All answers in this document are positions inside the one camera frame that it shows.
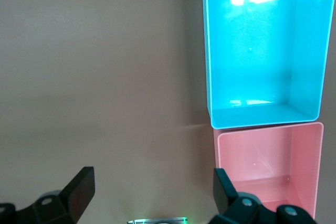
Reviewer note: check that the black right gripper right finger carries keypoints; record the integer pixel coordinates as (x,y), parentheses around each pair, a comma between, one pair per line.
(225,195)

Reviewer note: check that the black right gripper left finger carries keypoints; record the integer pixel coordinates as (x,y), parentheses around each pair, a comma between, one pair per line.
(76,195)

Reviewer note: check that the blue plastic bin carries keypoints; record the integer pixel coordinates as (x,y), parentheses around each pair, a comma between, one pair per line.
(262,51)

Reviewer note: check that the pink plastic bin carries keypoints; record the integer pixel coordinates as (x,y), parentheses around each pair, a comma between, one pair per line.
(275,161)

